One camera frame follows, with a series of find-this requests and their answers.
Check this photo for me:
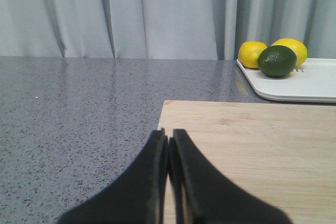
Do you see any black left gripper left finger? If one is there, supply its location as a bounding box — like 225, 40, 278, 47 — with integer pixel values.
59, 130, 168, 223

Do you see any white bear-print tray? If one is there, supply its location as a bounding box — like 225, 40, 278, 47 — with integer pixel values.
236, 58, 335, 103

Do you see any wooden cutting board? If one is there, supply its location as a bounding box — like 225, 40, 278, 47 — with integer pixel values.
158, 100, 335, 223

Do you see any left yellow lemon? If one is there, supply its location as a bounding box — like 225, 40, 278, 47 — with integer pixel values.
238, 41, 267, 69

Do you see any yellow lemon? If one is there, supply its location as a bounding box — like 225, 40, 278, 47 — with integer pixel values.
238, 41, 267, 69
271, 38, 308, 67

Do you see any dark green lime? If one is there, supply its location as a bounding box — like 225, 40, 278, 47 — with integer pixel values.
258, 45, 297, 78

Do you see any right yellow lemon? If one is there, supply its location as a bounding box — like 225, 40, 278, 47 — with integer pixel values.
271, 38, 308, 67

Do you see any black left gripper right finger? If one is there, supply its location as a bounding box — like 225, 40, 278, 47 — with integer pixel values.
169, 129, 292, 223

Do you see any grey curtain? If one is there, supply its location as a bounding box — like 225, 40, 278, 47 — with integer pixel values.
1, 0, 335, 60

